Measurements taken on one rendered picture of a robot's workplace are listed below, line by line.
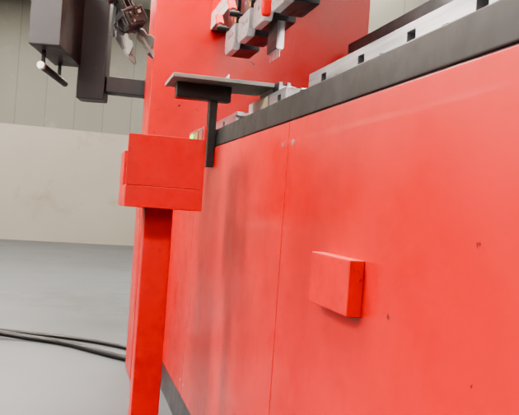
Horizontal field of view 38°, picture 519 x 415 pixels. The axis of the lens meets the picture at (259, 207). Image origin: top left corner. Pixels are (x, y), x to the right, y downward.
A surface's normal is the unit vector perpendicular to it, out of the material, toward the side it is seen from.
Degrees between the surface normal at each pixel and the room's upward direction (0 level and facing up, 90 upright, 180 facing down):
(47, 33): 90
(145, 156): 90
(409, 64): 90
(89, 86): 90
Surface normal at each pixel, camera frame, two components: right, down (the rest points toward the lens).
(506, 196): -0.97, -0.07
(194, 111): 0.24, 0.02
